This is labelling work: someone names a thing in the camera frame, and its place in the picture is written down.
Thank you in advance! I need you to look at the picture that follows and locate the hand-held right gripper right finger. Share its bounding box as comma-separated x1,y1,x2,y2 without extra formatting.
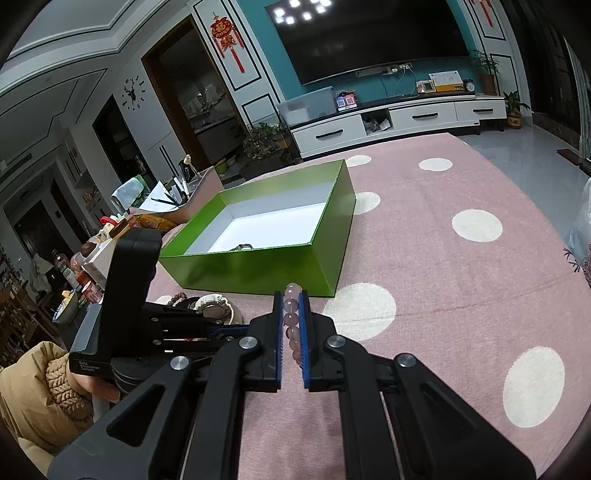
298,290,539,480

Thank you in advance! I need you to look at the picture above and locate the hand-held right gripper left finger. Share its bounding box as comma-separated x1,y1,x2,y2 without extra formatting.
46,291,284,480

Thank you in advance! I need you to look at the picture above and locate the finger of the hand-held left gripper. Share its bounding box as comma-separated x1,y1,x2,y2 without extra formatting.
144,302,232,328
152,325,251,356

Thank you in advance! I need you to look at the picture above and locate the brown wooden bead bracelet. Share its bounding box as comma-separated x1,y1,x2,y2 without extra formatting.
164,292,204,310

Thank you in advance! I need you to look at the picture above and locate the pink bead bracelet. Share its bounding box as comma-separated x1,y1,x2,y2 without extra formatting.
285,283,305,370

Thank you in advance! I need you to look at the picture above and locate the white wristwatch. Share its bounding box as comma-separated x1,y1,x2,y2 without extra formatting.
194,294,243,324

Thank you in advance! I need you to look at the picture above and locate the green cardboard box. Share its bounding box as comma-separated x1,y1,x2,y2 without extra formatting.
158,159,357,297

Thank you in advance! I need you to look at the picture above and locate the person's left forearm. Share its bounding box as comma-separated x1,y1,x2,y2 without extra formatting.
0,342,100,462

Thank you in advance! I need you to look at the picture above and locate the person's left hand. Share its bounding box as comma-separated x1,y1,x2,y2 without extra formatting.
71,374,122,402

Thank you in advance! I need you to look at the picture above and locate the yellow snack packet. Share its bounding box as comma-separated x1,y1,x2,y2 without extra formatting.
131,213,178,232

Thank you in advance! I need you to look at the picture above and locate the green and white bag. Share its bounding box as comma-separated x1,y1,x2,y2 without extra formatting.
111,176,148,210

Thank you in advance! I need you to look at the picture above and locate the white paper sheet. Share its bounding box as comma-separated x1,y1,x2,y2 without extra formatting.
139,181,185,213

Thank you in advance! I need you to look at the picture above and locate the pink desk organizer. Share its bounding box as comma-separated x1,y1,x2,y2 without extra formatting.
173,166,225,217

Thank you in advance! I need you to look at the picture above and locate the wooden chair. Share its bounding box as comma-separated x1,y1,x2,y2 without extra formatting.
0,281,61,365

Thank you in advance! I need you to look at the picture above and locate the bushy plant in dark planter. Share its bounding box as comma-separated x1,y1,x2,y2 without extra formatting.
242,122,301,178

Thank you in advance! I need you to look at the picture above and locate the clear plastic storage box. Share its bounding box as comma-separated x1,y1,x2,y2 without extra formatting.
276,87,337,126

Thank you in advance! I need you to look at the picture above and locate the white television cabinet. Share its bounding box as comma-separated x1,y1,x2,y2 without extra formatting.
288,92,509,155

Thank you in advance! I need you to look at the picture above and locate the white plastic shopping bag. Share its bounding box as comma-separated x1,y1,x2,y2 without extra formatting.
564,178,591,289

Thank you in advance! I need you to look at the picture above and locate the white desk calendar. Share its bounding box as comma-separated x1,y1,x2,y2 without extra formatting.
428,70,465,93

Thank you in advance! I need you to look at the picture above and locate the potted plant in yellow pot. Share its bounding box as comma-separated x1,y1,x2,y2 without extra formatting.
503,90,532,128

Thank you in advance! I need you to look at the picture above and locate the large black television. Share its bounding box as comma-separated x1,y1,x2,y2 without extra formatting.
265,0,472,86

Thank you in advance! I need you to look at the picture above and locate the potted plant in tall pot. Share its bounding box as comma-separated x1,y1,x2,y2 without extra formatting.
468,48,502,96

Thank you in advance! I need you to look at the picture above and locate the black deer wall clock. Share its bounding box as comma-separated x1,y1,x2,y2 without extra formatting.
121,76,146,112

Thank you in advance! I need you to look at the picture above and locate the red knot wall decoration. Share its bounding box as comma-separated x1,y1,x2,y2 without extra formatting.
210,13,245,72
471,0,495,26

